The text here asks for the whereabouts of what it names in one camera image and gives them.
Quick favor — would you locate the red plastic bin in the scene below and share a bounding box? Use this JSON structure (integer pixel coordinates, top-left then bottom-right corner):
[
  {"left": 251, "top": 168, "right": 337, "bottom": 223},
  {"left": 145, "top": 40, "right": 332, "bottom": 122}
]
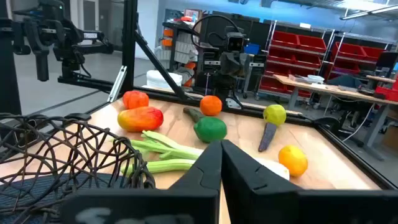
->
[{"left": 374, "top": 86, "right": 398, "bottom": 102}]

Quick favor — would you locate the black metal table frame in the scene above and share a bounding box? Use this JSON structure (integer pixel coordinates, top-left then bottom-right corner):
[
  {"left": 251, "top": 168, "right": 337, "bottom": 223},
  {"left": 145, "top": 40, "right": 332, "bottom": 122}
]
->
[{"left": 57, "top": 0, "right": 398, "bottom": 190}]

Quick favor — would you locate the black shelf with orange parts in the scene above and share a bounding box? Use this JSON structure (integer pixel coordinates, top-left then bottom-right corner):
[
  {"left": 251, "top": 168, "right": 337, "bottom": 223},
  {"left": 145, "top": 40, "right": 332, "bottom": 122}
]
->
[{"left": 160, "top": 14, "right": 203, "bottom": 88}]

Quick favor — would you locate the round green lime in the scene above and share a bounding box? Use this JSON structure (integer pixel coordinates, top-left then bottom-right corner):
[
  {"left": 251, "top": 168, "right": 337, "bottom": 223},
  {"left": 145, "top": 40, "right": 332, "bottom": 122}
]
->
[{"left": 193, "top": 116, "right": 228, "bottom": 144}]

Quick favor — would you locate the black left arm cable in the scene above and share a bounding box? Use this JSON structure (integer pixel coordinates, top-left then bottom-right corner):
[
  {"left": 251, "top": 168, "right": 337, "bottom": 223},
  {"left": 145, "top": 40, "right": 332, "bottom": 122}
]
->
[{"left": 191, "top": 14, "right": 242, "bottom": 49}]

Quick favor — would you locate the round orange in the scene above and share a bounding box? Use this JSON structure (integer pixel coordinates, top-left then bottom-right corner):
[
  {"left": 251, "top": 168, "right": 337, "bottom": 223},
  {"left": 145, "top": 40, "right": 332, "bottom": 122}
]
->
[{"left": 199, "top": 95, "right": 223, "bottom": 117}]

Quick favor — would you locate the white box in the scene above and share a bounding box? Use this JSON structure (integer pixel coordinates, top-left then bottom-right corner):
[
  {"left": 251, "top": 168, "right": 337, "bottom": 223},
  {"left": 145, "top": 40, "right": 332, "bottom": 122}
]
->
[{"left": 146, "top": 70, "right": 183, "bottom": 90}]

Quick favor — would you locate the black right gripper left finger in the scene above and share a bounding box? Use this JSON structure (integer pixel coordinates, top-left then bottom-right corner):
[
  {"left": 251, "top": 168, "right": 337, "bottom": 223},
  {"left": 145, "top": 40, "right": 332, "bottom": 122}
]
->
[{"left": 59, "top": 139, "right": 223, "bottom": 224}]

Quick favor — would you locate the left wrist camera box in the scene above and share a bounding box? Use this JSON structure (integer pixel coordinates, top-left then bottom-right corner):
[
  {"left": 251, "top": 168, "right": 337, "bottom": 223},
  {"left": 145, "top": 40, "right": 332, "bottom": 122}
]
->
[{"left": 225, "top": 30, "right": 246, "bottom": 53}]

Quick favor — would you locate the rack with red bins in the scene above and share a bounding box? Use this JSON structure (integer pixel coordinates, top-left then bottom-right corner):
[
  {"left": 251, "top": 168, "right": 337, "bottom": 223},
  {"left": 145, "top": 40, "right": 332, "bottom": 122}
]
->
[
  {"left": 257, "top": 20, "right": 335, "bottom": 99},
  {"left": 325, "top": 32, "right": 396, "bottom": 82}
]

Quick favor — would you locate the yellow lemon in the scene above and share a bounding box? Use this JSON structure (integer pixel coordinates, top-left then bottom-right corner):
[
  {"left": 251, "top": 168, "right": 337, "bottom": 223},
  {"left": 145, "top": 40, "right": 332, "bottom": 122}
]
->
[{"left": 278, "top": 144, "right": 309, "bottom": 178}]

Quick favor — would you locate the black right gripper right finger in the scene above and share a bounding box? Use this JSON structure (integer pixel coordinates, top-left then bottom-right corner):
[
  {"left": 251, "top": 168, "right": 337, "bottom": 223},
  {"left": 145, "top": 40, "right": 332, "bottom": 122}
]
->
[{"left": 221, "top": 139, "right": 398, "bottom": 224}]

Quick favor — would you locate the wooden work table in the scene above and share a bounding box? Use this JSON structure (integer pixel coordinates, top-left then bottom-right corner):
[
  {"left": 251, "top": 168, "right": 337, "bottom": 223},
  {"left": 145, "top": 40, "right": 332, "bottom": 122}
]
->
[{"left": 273, "top": 73, "right": 398, "bottom": 150}]

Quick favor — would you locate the dark wicker basket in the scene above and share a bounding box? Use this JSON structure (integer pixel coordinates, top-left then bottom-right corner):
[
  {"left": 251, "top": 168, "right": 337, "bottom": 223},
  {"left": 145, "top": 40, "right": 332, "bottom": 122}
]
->
[{"left": 0, "top": 112, "right": 156, "bottom": 224}]

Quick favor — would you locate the purple carrot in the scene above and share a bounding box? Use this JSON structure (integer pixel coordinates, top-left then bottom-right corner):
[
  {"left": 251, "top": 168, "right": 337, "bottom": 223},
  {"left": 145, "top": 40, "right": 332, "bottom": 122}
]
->
[{"left": 257, "top": 122, "right": 278, "bottom": 153}]

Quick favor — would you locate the green celery bunch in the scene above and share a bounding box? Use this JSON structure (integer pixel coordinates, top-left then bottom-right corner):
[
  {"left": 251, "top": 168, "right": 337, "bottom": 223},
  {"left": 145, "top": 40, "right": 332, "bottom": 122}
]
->
[{"left": 119, "top": 129, "right": 290, "bottom": 182}]

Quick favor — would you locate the dark green pepper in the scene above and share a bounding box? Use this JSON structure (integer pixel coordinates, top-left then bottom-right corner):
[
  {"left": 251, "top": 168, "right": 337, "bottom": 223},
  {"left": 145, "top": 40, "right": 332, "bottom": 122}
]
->
[{"left": 182, "top": 106, "right": 206, "bottom": 124}]

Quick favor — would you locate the silver metal bracket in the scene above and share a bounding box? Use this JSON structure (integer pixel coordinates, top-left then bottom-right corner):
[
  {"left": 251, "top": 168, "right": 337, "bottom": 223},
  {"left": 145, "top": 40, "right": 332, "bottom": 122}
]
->
[{"left": 107, "top": 65, "right": 127, "bottom": 103}]

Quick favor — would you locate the yellow green apple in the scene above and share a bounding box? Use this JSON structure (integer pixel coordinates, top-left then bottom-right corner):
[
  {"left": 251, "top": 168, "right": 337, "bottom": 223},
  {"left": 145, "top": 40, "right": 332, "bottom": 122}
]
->
[{"left": 262, "top": 104, "right": 287, "bottom": 127}]

